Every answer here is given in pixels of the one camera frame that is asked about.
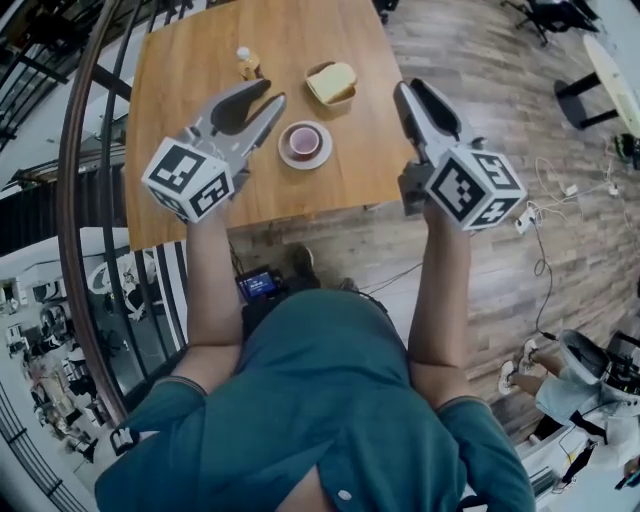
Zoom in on toast bread slice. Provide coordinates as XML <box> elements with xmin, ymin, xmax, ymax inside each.
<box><xmin>305</xmin><ymin>61</ymin><xmax>358</xmax><ymax>101</ymax></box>

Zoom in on black device with screen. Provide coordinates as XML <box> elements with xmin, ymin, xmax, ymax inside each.
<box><xmin>234</xmin><ymin>268</ymin><xmax>287</xmax><ymax>305</ymax></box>

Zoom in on black metal railing bars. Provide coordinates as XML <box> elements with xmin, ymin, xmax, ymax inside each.
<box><xmin>0</xmin><ymin>0</ymin><xmax>211</xmax><ymax>416</ymax></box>

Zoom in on white shoulder strap buckle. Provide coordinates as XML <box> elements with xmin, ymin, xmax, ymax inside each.
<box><xmin>108</xmin><ymin>425</ymin><xmax>140</xmax><ymax>457</ymax></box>

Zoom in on white saucer plate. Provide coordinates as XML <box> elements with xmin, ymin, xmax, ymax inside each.
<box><xmin>277</xmin><ymin>119</ymin><xmax>334</xmax><ymax>170</ymax></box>

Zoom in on person's left shoe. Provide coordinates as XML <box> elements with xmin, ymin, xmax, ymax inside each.
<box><xmin>289</xmin><ymin>244</ymin><xmax>322</xmax><ymax>290</ymax></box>

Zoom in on small orange juice bottle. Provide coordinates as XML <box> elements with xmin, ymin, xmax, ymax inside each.
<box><xmin>235</xmin><ymin>45</ymin><xmax>265</xmax><ymax>83</ymax></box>

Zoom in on person's teal shirt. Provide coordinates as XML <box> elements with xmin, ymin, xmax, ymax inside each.
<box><xmin>94</xmin><ymin>288</ymin><xmax>537</xmax><ymax>512</ymax></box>

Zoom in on black office chair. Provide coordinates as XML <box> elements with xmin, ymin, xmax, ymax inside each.
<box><xmin>499</xmin><ymin>0</ymin><xmax>601</xmax><ymax>47</ymax></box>

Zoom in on white power strip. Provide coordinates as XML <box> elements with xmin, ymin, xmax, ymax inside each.
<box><xmin>513</xmin><ymin>205</ymin><xmax>540</xmax><ymax>234</ymax></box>

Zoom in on person's right forearm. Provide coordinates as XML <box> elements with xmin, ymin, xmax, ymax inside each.
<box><xmin>407</xmin><ymin>202</ymin><xmax>474</xmax><ymax>366</ymax></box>

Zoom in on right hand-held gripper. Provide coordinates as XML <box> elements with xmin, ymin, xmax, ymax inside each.
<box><xmin>393</xmin><ymin>78</ymin><xmax>528</xmax><ymax>232</ymax></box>

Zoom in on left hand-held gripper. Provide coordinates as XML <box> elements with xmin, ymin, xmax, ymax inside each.
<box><xmin>141</xmin><ymin>77</ymin><xmax>288</xmax><ymax>225</ymax></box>

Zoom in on person's left forearm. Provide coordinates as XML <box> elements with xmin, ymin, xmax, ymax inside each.
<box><xmin>184</xmin><ymin>212</ymin><xmax>246</xmax><ymax>349</ymax></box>

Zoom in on pink cup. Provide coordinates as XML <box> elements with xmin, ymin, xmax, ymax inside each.
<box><xmin>288</xmin><ymin>125</ymin><xmax>322</xmax><ymax>157</ymax></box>

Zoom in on white table black pedestal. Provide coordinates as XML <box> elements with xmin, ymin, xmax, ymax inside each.
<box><xmin>553</xmin><ymin>33</ymin><xmax>640</xmax><ymax>139</ymax></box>

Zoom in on curved wooden handrail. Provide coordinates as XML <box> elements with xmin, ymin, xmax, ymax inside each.
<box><xmin>56</xmin><ymin>0</ymin><xmax>132</xmax><ymax>426</ymax></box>

